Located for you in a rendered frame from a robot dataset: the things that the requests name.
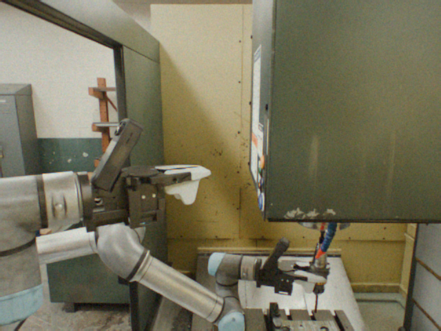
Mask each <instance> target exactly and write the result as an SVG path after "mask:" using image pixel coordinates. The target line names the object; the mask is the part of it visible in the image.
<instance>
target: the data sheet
mask: <svg viewBox="0 0 441 331"><path fill-rule="evenodd" d="M260 46H261V45H260ZM260 46H259V48H258V49H257V51H256V53H255V54H254V107H253V112H252V132H253V133H255V134H256V136H257V137H258V122H259V102H260Z"/></svg>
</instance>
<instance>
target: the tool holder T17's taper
mask: <svg viewBox="0 0 441 331"><path fill-rule="evenodd" d="M321 246H322V243H319V242H318V241H317V243H316V248H315V252H314V256H313V259H312V263H313V264H314V265H315V266H318V267H326V266H327V252H326V253H325V254H323V255H322V256H321V257H320V258H317V259H316V258H315V257H316V255H317V253H318V249H320V247H321Z"/></svg>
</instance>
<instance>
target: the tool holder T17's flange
mask: <svg viewBox="0 0 441 331"><path fill-rule="evenodd" d="M309 265H310V266H309V269H310V270H309V271H310V272H311V273H312V274H314V275H315V276H319V277H326V276H328V275H330V273H331V271H330V269H331V265H330V264H329V262H327V266H326V267H318V266H315V265H314V264H313V263H312V259H310V260H309Z"/></svg>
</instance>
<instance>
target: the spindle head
mask: <svg viewBox="0 0 441 331"><path fill-rule="evenodd" d="M251 39H252V62H251V86H250V102H249V105H250V122H249V162H248V166H249V172H250V175H251V177H252V181H253V184H254V187H255V188H256V191H257V194H258V180H259V173H258V169H259V161H260V157H259V155H258V165H257V182H256V179H255V178H254V176H253V173H252V170H251V168H252V133H253V132H252V112H253V107H254V54H255V53H256V51H257V49H258V48H259V46H260V45H261V46H260V102H259V123H261V124H262V126H264V115H266V116H269V130H268V131H267V166H266V189H265V218H266V219H267V220H268V222H334V223H441V0H253V13H252V35H251ZM253 134H255V133H253ZM255 135H256V134H255ZM256 137H257V136H256ZM257 138H258V137H257Z"/></svg>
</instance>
